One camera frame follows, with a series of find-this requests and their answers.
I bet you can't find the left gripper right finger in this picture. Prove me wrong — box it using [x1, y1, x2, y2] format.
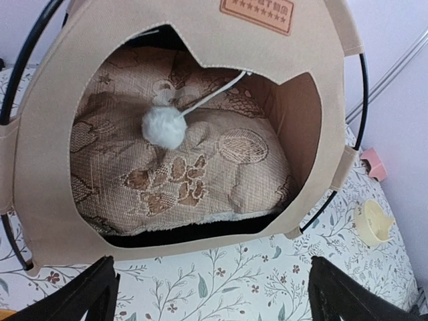
[308, 256, 427, 321]

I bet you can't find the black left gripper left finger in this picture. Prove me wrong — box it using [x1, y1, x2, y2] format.
[6, 256, 120, 321]

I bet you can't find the cream ceramic pet bowl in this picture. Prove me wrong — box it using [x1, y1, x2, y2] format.
[354, 199, 395, 247]

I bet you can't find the black tent pole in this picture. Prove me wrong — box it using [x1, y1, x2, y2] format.
[1, 1, 63, 271]
[300, 51, 371, 233]

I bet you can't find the pink plastic bowl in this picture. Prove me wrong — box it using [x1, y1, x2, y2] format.
[360, 148, 387, 182]

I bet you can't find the white fluffy cushion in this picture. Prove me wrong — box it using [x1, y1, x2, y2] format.
[70, 47, 299, 236]

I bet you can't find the beige fabric pet tent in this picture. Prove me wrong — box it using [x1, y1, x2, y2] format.
[1, 1, 363, 268]

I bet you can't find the white pompom toy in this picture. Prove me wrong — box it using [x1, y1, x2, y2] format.
[141, 71, 251, 150]

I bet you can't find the right aluminium frame post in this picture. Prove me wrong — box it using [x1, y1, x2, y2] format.
[344, 26, 428, 123]

